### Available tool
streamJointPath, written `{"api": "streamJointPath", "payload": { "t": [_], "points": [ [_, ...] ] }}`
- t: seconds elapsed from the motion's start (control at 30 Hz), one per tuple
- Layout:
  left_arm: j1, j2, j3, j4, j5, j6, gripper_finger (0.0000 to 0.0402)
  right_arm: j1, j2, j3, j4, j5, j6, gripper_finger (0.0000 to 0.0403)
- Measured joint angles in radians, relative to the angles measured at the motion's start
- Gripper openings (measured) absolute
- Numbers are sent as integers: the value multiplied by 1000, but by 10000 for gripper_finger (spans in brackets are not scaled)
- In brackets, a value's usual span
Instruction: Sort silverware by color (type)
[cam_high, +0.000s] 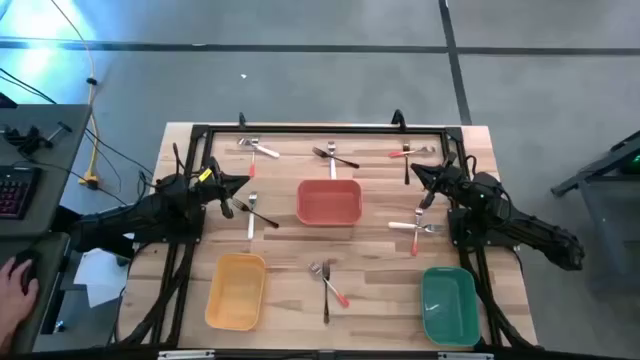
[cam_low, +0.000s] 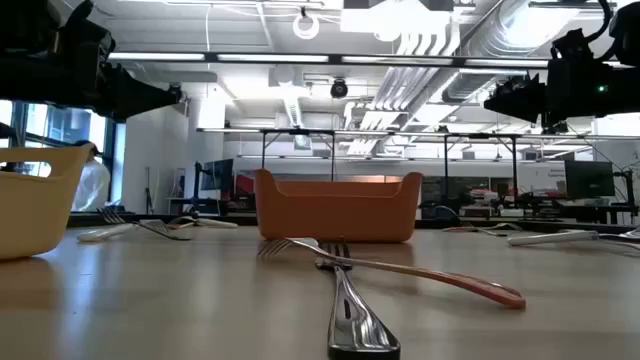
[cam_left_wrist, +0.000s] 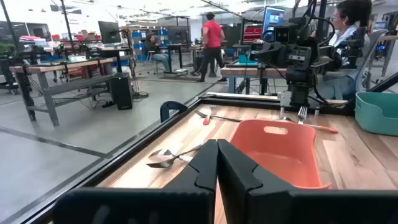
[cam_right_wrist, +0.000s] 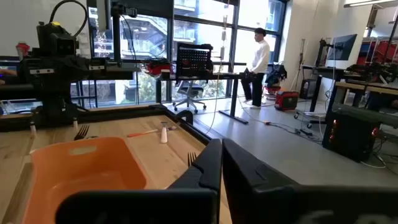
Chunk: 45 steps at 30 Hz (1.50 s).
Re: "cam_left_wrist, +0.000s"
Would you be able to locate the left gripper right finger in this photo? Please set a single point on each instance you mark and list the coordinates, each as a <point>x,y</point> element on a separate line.
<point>236,180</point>

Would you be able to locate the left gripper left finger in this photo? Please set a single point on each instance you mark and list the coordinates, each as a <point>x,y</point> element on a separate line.
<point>202,168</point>

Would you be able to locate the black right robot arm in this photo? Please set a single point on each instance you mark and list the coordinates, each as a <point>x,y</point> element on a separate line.
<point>300,93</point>

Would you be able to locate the red parts bin rack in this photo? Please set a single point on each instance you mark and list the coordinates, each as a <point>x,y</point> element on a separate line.
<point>252,34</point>

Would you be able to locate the small teal container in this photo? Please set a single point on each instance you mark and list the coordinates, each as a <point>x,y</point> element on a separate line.
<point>247,59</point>

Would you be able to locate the monitor with blue screen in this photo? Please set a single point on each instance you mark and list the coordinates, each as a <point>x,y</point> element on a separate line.
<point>273,18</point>

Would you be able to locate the wooden-top blue-legged bench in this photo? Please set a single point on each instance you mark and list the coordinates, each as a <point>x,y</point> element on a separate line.
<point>245,72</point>

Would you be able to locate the silver spoon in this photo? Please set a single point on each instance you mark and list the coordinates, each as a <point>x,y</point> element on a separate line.
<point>161,153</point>

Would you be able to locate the orange plastic bin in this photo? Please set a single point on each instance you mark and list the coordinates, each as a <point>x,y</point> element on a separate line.
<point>280,161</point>

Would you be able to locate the black fork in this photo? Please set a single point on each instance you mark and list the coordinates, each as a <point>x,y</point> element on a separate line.
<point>200,114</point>

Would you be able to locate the person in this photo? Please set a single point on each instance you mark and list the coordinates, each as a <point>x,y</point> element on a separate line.
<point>154,46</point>
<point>345,37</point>
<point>213,34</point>

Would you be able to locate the grey office chair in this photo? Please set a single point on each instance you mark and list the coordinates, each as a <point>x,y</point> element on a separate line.
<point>370,56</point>

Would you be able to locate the black computer tower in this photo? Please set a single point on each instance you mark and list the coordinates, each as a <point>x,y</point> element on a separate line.
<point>121,91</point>

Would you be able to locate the teal plastic bin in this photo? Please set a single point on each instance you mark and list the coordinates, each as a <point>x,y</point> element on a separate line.
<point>376,115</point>

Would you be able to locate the black computer monitor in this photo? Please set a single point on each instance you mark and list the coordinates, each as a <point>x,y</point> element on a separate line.
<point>109,32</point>

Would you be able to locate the wooden-top grey workbench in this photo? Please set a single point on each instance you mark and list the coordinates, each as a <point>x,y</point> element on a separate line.
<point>62,66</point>

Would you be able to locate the black frame clamp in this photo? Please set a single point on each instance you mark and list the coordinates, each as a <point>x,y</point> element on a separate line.
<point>168,105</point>

